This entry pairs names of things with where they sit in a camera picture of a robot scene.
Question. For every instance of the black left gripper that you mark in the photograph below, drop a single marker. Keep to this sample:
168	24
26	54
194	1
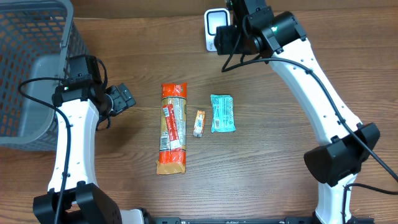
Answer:
125	97

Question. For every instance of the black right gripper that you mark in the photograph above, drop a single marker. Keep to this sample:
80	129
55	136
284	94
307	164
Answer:
222	40

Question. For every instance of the teal wet wipes pack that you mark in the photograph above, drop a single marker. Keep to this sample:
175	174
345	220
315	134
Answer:
223	114

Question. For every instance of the orange red noodle packet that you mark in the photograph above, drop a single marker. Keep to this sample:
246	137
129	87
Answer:
173	129

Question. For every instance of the orange Kleenex tissue pack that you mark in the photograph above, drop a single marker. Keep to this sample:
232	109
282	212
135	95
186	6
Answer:
199	123

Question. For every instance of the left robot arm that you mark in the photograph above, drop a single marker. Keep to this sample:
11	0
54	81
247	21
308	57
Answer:
82	101

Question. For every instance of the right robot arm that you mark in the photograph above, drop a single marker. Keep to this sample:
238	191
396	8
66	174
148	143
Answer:
344	142

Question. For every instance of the white barcode scanner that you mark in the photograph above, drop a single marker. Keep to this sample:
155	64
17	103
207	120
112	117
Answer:
214	18

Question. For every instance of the grey plastic mesh basket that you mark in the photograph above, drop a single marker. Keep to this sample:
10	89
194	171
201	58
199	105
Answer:
37	40

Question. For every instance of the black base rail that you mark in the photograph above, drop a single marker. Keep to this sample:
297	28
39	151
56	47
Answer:
287	220

